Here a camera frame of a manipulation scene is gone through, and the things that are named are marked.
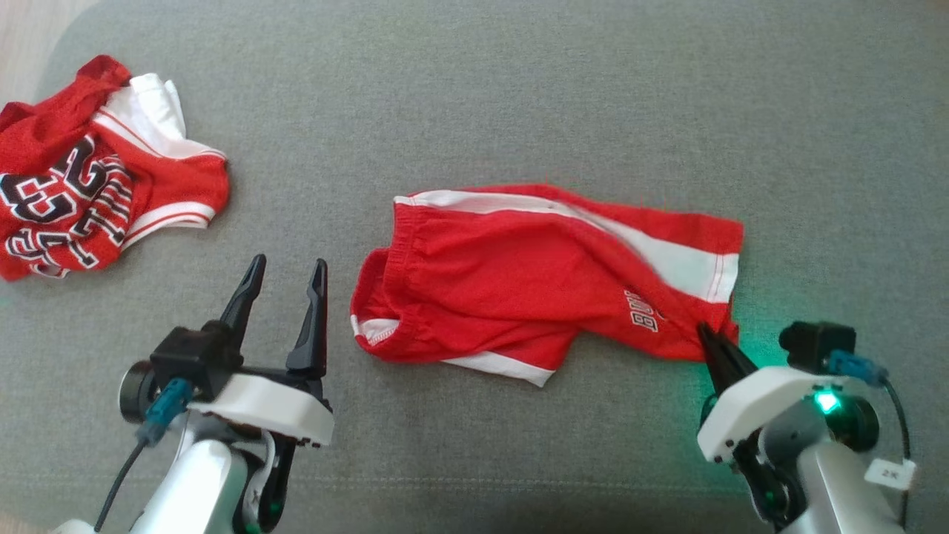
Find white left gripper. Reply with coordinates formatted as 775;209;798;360
187;254;336;448

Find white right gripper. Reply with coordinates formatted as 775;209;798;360
695;323;847;464

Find red white basketball jersey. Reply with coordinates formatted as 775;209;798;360
0;54;231;283

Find red white sports shorts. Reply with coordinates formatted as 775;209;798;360
350;183;744;389

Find white paper label tag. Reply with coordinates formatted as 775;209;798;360
864;458;919;492

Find right blue-plug black cable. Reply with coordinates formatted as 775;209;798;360
825;349;914;524

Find blue-plug black cable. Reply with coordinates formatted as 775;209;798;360
93;377;195;533
825;349;914;524

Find left blue-plug black cable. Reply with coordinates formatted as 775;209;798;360
93;377;195;533

